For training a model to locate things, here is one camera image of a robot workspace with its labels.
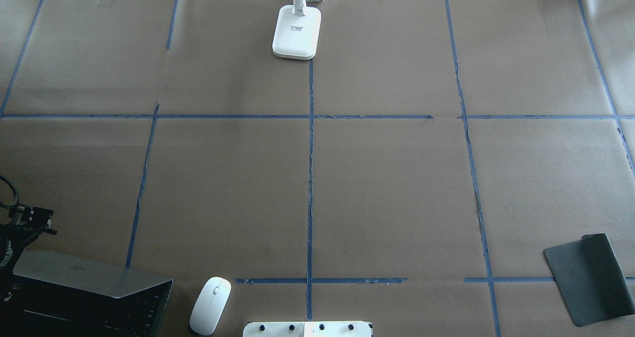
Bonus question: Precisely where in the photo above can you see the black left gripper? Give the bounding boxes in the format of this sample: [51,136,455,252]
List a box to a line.
[0,205,57,303]

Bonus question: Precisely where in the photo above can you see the grey laptop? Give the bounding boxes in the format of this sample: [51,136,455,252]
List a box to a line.
[1,250,173,337]

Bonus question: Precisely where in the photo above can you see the black mouse pad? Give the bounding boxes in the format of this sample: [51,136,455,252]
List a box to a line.
[543,233,635,327]

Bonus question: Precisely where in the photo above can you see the white computer mouse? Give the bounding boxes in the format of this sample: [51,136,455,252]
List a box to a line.
[189,276,232,336]

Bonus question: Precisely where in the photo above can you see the white desk lamp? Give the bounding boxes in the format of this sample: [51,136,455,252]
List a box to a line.
[272,0,322,60]

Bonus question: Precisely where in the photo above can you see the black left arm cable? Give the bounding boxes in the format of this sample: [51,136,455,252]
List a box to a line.
[0,174,21,211]

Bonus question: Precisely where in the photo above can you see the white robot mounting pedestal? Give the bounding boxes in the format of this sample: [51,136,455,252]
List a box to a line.
[242,321,374,337]

